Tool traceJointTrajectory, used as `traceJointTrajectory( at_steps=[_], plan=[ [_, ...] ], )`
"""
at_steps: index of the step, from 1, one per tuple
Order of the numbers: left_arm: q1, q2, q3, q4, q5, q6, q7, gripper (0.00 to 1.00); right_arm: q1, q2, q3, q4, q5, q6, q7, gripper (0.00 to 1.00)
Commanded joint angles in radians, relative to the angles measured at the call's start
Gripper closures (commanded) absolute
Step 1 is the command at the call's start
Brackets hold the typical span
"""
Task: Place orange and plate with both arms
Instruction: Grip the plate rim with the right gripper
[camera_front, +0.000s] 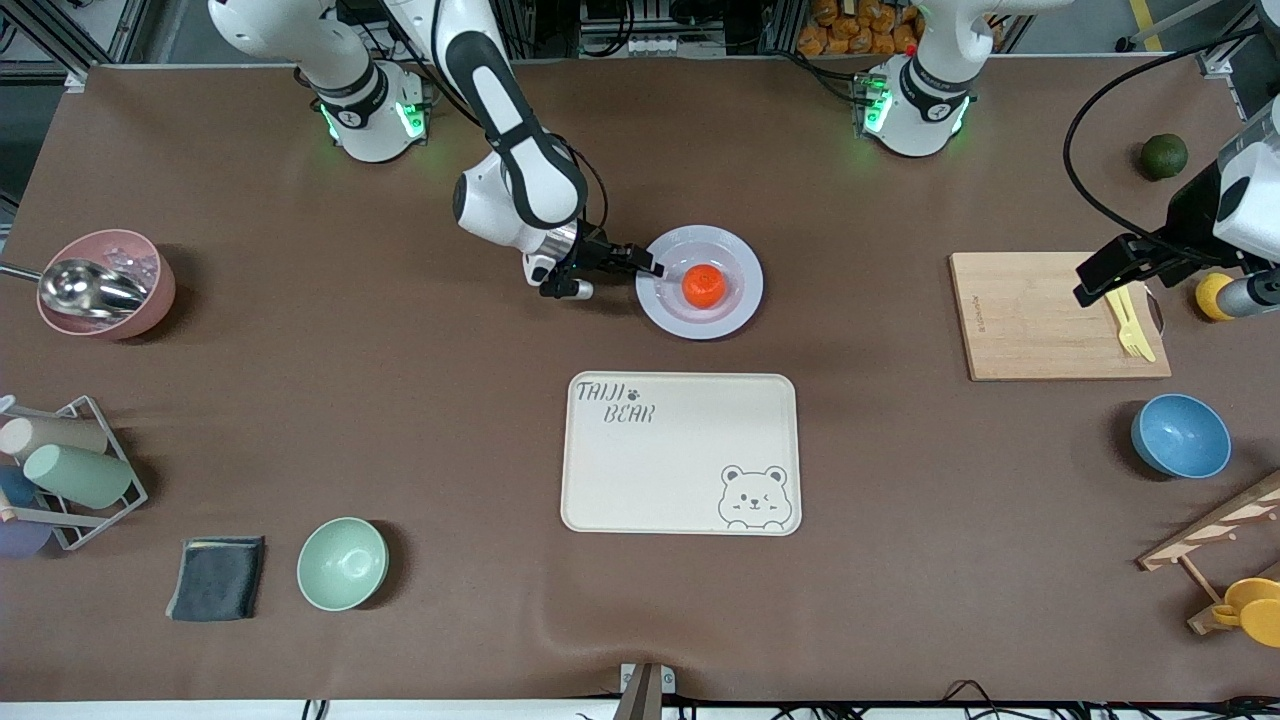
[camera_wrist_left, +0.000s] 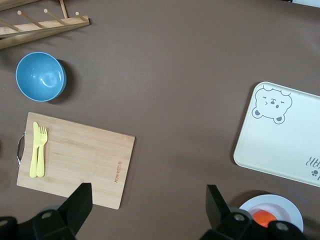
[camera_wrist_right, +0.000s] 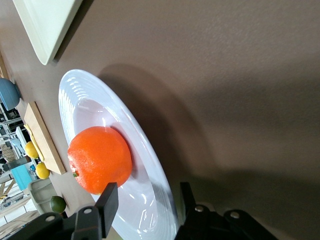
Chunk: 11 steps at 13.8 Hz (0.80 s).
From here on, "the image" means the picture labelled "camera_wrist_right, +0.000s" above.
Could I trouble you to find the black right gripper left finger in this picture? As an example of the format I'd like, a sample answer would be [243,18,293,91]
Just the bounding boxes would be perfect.
[71,181,119,240]

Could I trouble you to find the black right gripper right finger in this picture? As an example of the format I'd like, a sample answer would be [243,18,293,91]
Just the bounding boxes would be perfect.
[176,181,226,240]

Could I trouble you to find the orange fruit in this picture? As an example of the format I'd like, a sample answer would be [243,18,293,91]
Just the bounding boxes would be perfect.
[67,125,134,196]

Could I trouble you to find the white round plate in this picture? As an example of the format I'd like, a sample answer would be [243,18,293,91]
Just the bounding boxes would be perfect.
[57,68,180,240]

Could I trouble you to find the green lime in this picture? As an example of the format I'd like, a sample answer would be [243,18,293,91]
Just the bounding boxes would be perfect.
[49,195,67,214]

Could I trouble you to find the grey plastic crate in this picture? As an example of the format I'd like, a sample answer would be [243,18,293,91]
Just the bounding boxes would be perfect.
[27,178,55,215]

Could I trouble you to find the yellow lemon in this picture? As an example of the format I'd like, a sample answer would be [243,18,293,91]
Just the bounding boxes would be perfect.
[24,141,40,160]
[35,161,51,180]

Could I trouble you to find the wooden cutting board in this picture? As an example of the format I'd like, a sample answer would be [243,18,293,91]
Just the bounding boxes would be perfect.
[23,101,67,176]

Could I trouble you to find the yellow plastic fork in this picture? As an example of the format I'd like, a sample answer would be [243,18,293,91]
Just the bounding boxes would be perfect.
[29,132,46,162]

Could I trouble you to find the teal box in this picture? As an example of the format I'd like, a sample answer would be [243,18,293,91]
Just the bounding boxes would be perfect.
[9,164,33,191]

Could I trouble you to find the yellow plastic knife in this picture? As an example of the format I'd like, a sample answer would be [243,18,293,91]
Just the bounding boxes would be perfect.
[23,123,44,158]

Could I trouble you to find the blue bowl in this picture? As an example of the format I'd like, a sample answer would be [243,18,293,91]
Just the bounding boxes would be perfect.
[0,77,22,112]

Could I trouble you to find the cream bear print tray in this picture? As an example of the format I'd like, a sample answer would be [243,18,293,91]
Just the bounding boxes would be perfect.
[11,0,85,67]

